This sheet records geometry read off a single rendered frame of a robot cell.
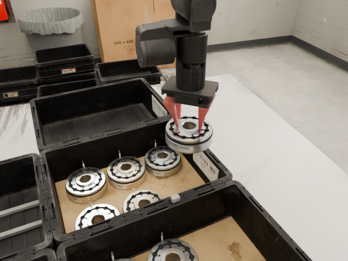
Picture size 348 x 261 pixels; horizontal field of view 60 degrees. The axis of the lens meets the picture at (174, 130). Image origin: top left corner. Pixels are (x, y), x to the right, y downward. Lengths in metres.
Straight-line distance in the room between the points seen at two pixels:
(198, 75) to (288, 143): 0.75
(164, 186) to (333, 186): 0.57
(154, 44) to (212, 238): 0.44
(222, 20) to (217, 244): 3.51
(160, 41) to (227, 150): 0.71
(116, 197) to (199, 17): 0.50
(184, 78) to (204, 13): 0.12
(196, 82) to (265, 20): 3.81
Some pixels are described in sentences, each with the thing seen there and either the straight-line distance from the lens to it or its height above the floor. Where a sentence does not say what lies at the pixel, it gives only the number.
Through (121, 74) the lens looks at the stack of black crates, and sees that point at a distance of 2.25.
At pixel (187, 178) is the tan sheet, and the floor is 0.83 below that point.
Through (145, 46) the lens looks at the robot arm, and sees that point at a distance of 0.52.
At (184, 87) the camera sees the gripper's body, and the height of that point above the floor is 1.16.
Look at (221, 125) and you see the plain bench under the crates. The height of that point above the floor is 0.70.
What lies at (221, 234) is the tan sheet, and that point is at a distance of 0.73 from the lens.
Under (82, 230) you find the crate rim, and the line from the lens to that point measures 0.63.
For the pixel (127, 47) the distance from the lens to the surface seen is 3.45.
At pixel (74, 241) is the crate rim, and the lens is 0.62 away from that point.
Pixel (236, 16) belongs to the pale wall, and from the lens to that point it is 4.10.
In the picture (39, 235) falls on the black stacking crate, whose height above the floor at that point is 0.83.
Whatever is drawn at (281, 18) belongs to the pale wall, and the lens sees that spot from 4.49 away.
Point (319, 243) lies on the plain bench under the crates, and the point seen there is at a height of 0.70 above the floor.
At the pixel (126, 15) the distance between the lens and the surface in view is 3.42.
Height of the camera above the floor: 1.42
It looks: 35 degrees down
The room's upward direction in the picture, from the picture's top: straight up
